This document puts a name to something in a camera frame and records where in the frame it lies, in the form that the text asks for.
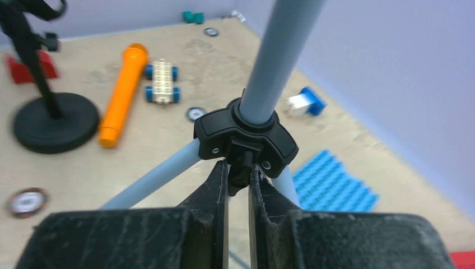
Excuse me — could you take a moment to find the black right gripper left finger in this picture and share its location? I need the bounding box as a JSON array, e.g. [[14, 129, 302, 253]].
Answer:
[[16, 161, 229, 268]]

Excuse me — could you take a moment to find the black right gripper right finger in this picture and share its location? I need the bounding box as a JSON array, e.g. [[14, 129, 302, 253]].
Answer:
[[249, 168, 453, 268]]

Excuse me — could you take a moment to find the light blue music stand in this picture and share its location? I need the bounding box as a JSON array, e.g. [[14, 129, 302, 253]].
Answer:
[[103, 1, 325, 210]]

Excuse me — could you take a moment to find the black microphone stand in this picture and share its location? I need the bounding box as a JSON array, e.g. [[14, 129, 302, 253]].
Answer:
[[1, 1, 100, 154]]

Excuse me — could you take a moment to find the orange toy microphone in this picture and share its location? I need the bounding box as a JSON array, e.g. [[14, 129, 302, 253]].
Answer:
[[99, 43, 148, 149]]

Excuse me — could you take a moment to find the light blue building baseplate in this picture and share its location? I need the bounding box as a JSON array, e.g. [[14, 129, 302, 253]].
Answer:
[[292, 150, 379, 212]]

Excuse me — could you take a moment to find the blue and white brick stack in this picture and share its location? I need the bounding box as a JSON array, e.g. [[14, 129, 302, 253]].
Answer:
[[286, 87, 327, 117]]

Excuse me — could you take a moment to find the toy brick car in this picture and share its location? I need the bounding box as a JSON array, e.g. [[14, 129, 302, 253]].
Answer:
[[145, 58, 181, 104]]

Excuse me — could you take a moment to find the teal curved block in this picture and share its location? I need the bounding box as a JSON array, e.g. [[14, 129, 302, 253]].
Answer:
[[181, 11, 205, 24]]

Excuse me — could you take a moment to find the black ring marker near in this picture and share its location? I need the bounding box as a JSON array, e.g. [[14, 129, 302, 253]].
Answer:
[[185, 106, 206, 122]]

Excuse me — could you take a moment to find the black ring marker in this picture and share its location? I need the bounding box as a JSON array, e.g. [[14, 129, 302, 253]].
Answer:
[[185, 106, 206, 122], [5, 187, 50, 219], [203, 27, 220, 37]]

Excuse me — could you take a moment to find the black ring marker front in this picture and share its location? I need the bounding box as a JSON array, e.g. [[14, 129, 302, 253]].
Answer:
[[5, 187, 50, 219]]

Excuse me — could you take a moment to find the black ring marker far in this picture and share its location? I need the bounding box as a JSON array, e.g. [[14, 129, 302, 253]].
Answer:
[[203, 27, 220, 37]]

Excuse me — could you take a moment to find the grey post on red brick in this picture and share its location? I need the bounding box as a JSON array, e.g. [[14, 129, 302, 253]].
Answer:
[[4, 50, 60, 85]]

